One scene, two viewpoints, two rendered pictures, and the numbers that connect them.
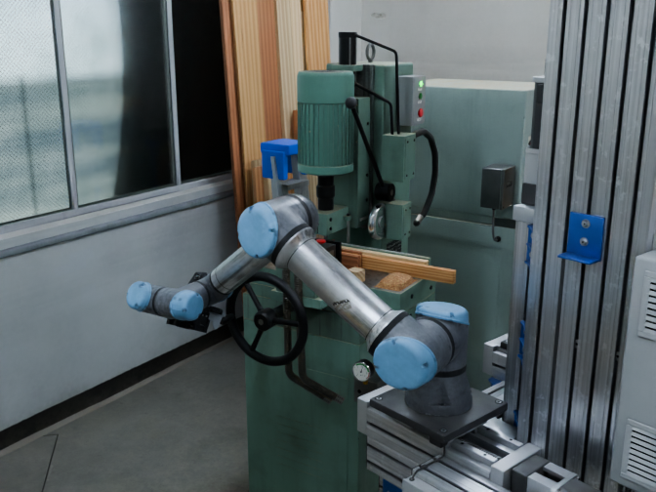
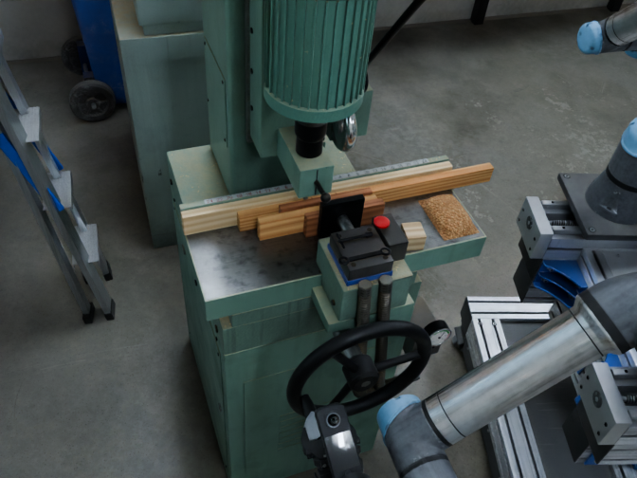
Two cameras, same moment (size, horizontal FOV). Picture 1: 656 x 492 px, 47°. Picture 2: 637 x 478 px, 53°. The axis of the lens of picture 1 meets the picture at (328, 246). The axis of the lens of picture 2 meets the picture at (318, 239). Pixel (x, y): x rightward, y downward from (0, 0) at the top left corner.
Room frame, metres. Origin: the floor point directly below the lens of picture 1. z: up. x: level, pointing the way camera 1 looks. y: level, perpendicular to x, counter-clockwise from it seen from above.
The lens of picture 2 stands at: (1.79, 0.78, 1.84)
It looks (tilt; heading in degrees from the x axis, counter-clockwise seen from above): 46 degrees down; 305
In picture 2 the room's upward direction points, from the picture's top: 6 degrees clockwise
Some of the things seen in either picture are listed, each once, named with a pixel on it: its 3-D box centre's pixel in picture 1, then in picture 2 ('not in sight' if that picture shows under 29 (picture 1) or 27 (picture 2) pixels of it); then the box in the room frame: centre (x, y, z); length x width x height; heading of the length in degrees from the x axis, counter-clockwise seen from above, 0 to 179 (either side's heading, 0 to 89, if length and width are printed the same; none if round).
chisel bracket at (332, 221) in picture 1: (329, 222); (304, 162); (2.38, 0.00, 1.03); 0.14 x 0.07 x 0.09; 149
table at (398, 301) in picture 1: (321, 280); (343, 256); (2.25, 0.02, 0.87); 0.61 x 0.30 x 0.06; 59
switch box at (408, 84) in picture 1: (411, 100); not in sight; (2.57, -0.28, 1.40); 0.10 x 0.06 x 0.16; 149
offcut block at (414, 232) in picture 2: (355, 275); (412, 236); (2.15, -0.08, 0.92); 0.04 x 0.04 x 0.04; 50
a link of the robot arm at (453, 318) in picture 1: (439, 333); not in sight; (1.55, -0.25, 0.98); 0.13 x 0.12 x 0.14; 147
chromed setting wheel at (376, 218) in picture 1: (379, 222); (341, 123); (2.41, -0.17, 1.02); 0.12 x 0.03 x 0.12; 149
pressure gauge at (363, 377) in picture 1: (363, 372); (434, 334); (2.05, -0.11, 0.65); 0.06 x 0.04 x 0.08; 59
